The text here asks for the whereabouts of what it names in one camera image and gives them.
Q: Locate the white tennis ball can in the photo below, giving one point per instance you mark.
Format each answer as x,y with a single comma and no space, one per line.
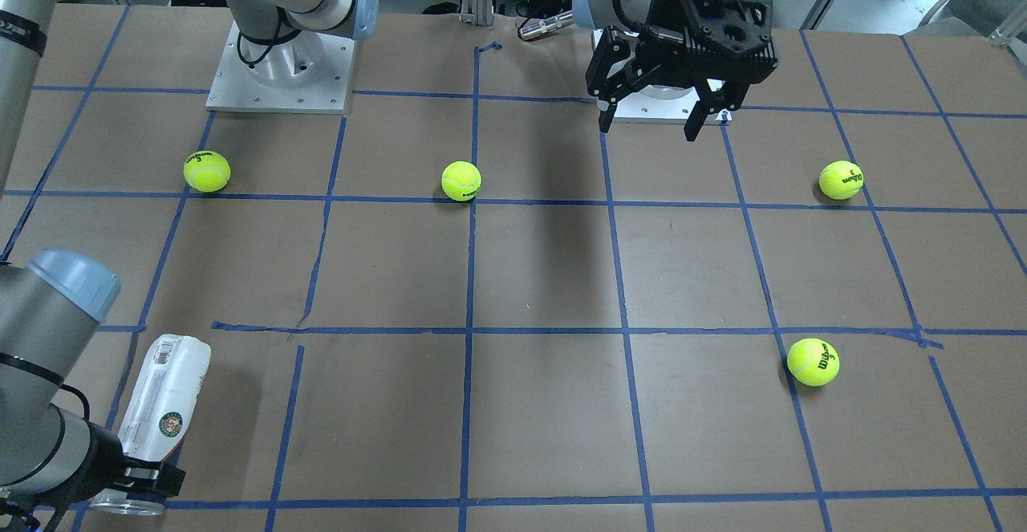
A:
160,411

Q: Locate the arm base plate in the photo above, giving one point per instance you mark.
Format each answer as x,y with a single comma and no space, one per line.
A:
657,104
312,74

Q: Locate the far tennis ball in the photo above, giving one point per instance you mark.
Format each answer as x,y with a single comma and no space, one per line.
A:
841,180

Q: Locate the near Wilson tennis ball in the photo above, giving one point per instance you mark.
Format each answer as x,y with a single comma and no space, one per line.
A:
813,362

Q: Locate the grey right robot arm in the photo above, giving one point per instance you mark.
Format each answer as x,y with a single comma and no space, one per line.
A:
86,247

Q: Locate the tennis ball near base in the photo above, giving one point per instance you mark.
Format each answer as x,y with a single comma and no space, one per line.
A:
206,171

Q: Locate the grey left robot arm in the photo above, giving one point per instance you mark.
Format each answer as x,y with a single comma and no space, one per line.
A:
717,48

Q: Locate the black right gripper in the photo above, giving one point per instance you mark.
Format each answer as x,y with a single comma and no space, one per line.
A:
111,453

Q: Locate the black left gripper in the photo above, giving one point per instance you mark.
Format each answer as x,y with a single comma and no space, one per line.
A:
671,12

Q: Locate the centre Head tennis ball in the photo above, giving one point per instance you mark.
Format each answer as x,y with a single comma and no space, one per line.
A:
460,181

